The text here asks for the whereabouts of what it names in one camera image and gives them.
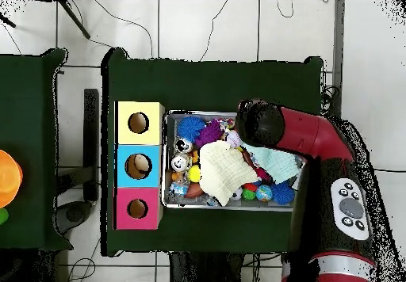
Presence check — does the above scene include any mint green waffle cloth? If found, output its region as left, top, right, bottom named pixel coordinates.
left=242, top=142, right=301, bottom=185

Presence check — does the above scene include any yellow ball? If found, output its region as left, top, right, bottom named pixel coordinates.
left=186, top=164, right=201, bottom=183

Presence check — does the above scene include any orange bowl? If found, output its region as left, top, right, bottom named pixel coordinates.
left=0, top=149, right=24, bottom=209

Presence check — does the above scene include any dark green tablecloth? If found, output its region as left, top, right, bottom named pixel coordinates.
left=101, top=48, right=324, bottom=257
left=0, top=48, right=74, bottom=252

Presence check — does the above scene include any wooden three-hole box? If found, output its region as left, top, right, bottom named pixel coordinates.
left=113, top=101, right=165, bottom=231

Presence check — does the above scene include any blue fuzzy ball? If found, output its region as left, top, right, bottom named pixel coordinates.
left=176, top=116, right=206, bottom=143

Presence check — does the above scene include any white toy baseball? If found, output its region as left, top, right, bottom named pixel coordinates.
left=225, top=130, right=243, bottom=148

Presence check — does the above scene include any crushed silver can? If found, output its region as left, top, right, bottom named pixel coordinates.
left=173, top=135, right=194, bottom=154

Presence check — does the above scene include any silver mesh bin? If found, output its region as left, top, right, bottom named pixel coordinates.
left=161, top=110, right=307, bottom=212

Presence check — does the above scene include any brown toy football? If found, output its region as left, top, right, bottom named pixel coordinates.
left=184, top=182, right=205, bottom=199

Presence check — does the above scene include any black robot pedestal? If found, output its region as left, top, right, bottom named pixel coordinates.
left=169, top=251, right=245, bottom=282

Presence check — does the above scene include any globe print ball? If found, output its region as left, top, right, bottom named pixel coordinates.
left=255, top=184, right=273, bottom=202

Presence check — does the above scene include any purple spiky ball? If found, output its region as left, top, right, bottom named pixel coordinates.
left=193, top=119, right=223, bottom=148

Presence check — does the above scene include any cream waffle cloth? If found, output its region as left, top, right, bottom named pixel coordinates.
left=198, top=139, right=259, bottom=207

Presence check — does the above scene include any crushed can with gold print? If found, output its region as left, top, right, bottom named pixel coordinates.
left=170, top=152, right=192, bottom=173

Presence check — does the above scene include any black tripod leg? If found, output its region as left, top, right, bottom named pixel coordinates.
left=0, top=12, right=16, bottom=29
left=58, top=0, right=91, bottom=40

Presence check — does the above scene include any grey floor base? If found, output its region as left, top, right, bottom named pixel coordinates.
left=53, top=200, right=94, bottom=235

